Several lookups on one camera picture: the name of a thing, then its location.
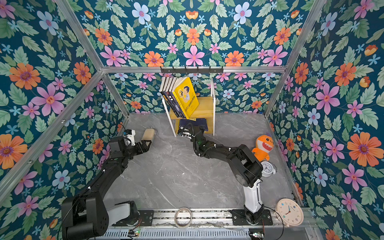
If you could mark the orange shark plush toy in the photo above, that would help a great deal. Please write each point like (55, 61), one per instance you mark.
(264, 145)

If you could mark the white alarm clock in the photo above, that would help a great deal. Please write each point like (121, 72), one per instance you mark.
(269, 169)

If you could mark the black wolf cover book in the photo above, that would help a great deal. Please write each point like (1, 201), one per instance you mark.
(172, 96)

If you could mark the yellow cartoon cover book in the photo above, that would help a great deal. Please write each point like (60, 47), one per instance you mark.
(186, 95)

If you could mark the black hook rail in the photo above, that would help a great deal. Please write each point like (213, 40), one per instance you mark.
(191, 70)

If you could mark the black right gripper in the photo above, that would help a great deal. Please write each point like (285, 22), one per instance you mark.
(202, 129)

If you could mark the purple old man book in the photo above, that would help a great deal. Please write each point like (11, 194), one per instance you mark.
(168, 81)
(175, 97)

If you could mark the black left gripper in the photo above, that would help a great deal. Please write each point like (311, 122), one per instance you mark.
(144, 148)

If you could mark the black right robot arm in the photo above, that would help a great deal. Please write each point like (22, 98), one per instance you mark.
(244, 165)

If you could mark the clear tape roll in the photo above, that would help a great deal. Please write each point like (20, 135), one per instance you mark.
(183, 218)

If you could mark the wooden white-frame bookshelf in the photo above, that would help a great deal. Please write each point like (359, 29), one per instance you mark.
(205, 110)

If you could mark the navy book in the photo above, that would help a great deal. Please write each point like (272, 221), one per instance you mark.
(198, 122)

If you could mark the black book on shelf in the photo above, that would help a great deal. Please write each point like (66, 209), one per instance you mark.
(163, 91)

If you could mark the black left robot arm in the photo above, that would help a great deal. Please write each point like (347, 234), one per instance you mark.
(85, 215)

